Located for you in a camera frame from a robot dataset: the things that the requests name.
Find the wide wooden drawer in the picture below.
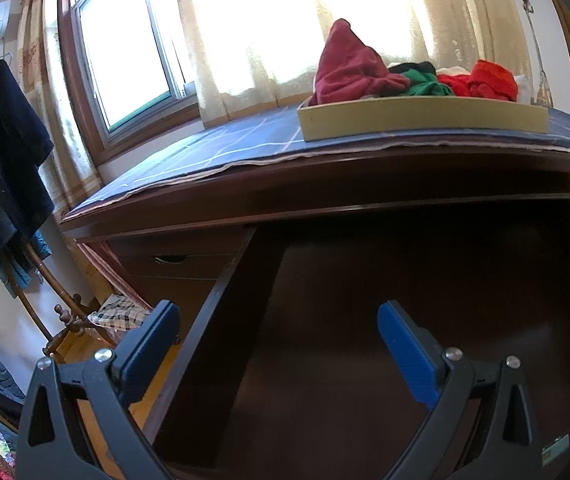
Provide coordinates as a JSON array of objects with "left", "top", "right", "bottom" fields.
[{"left": 142, "top": 195, "right": 570, "bottom": 480}]

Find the small teal box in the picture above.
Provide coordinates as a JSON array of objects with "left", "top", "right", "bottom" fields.
[{"left": 541, "top": 437, "right": 570, "bottom": 467}]

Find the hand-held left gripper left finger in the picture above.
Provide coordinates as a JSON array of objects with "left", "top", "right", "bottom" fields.
[{"left": 14, "top": 299, "right": 182, "bottom": 480}]

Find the pink striped cloth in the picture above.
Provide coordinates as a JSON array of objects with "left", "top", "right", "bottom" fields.
[{"left": 79, "top": 237, "right": 153, "bottom": 311}]

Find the green black underwear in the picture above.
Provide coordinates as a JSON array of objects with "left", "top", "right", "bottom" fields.
[{"left": 387, "top": 61, "right": 456, "bottom": 98}]

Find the dark red underwear grey waistband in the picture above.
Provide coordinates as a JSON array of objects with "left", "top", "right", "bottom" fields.
[{"left": 312, "top": 18, "right": 412, "bottom": 107}]

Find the orange-red underwear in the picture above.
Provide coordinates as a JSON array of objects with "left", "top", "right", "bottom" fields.
[{"left": 466, "top": 59, "right": 520, "bottom": 102}]

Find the colourful patterned cloth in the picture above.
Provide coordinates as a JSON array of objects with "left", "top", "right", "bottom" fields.
[{"left": 0, "top": 422, "right": 18, "bottom": 480}]

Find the patterned cream curtain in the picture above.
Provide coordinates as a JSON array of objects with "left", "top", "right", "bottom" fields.
[
  {"left": 15, "top": 0, "right": 103, "bottom": 216},
  {"left": 172, "top": 0, "right": 533, "bottom": 128}
]

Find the blue checked tablecloth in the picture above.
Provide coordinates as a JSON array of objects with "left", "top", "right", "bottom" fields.
[{"left": 62, "top": 105, "right": 570, "bottom": 221}]

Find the dark wooden dresser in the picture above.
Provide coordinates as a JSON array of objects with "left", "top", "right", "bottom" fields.
[{"left": 60, "top": 142, "right": 570, "bottom": 480}]

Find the wooden coat rack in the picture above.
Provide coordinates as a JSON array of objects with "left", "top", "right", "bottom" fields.
[{"left": 0, "top": 240, "right": 118, "bottom": 358}]

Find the wood-framed window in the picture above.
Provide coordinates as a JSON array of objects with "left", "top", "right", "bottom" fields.
[{"left": 57, "top": 0, "right": 200, "bottom": 166}]

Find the plaid cloth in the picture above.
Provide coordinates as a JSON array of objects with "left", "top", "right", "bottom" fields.
[{"left": 87, "top": 294, "right": 153, "bottom": 332}]

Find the bright red underwear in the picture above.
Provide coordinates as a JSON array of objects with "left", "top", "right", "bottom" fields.
[{"left": 437, "top": 74, "right": 472, "bottom": 97}]

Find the dark blue jacket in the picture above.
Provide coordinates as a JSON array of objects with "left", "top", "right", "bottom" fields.
[{"left": 0, "top": 60, "right": 56, "bottom": 278}]

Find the yellow cardboard tray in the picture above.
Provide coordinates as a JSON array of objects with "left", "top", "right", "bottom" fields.
[{"left": 297, "top": 95, "right": 550, "bottom": 142}]

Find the teal garment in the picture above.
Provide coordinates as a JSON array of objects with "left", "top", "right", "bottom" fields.
[{"left": 0, "top": 230, "right": 53, "bottom": 301}]

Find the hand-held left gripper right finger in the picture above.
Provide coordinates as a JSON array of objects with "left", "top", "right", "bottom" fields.
[{"left": 376, "top": 300, "right": 544, "bottom": 480}]

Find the small wooden drawer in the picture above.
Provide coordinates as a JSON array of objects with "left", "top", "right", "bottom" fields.
[{"left": 107, "top": 242, "right": 248, "bottom": 286}]

